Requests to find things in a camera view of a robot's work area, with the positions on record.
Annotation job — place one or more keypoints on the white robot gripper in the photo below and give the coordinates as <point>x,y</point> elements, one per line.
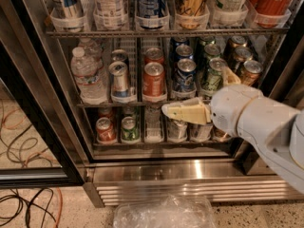
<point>232,108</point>

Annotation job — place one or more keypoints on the green can shelf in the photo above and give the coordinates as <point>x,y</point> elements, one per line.
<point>212,77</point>
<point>129,129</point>
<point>210,51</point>
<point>204,41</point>

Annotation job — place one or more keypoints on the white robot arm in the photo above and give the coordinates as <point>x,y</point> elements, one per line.
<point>275,130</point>

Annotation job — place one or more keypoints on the blue can front middle shelf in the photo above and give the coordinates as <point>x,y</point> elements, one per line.
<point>184,76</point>

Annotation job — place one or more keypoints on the brown can bottom shelf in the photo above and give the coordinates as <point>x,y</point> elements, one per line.
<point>220,136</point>

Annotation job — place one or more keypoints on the gold can front middle shelf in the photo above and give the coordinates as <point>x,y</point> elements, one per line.
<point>250,72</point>

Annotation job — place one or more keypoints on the gold can shelf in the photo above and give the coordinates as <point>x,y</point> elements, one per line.
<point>232,43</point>
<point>250,72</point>
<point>239,56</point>

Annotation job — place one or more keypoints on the silver can bottom shelf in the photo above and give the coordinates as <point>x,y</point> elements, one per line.
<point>177,130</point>

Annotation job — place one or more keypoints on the silver can shelf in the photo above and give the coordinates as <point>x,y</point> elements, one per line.
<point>119,55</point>
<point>177,130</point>

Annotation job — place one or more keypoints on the orange can front middle shelf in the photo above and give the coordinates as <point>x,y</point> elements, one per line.
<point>153,79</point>

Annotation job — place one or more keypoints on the orange can shelf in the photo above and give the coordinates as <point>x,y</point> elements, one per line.
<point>154,54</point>
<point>153,79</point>

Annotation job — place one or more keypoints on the gold can rear middle shelf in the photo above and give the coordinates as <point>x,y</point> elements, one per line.
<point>232,43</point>

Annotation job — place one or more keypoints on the blue can rear middle shelf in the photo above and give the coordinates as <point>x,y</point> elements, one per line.
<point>177,41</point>

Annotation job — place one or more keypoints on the orange can rear middle shelf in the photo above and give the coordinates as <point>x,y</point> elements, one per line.
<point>154,54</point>

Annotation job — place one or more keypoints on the right glass fridge door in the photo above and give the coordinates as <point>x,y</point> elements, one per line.
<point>288,89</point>

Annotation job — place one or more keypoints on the glass fridge door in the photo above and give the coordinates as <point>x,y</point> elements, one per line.
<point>34,143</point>
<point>288,89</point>

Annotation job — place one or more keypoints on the yellow can top shelf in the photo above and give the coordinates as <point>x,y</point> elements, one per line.
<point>190,12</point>

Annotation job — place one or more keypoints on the green can bottom shelf front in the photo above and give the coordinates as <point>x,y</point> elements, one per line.
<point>129,129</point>

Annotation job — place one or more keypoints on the white label bottle top shelf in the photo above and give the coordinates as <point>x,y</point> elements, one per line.
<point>228,12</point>

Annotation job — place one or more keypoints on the silver blue can front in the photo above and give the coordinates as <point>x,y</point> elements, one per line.
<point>119,79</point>

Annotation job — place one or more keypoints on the silver can rear middle shelf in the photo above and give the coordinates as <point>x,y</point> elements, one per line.
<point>119,55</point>

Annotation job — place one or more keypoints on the blue white can top shelf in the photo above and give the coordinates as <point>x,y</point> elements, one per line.
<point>150,13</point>

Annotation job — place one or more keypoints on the red cola bottle top shelf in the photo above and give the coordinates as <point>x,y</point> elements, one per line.
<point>269,13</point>

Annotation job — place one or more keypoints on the red can bottom shelf front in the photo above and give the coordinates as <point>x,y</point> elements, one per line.
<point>105,130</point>

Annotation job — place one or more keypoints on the stainless steel fridge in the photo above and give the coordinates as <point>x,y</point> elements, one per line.
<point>123,172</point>

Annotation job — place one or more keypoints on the white label can top shelf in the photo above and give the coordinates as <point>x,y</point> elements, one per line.
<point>113,12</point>

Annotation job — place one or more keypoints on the blue striped can top left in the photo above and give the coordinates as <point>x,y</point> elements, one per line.
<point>70,12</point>

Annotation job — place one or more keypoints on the left glass fridge door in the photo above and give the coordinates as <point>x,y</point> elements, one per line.
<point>34,143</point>

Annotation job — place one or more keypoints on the juice bottle white cap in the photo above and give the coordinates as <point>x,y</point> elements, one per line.
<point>200,132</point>

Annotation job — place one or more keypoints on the clear plastic container on floor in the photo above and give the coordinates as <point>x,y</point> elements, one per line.
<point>170,212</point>

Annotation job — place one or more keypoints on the front clear water bottle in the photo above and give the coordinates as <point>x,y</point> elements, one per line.
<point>90,77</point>

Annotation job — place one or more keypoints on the clear water bottle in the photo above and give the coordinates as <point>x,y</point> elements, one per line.
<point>90,77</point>
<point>92,49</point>

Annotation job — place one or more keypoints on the rear clear water bottle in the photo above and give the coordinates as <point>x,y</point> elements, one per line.
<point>92,49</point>

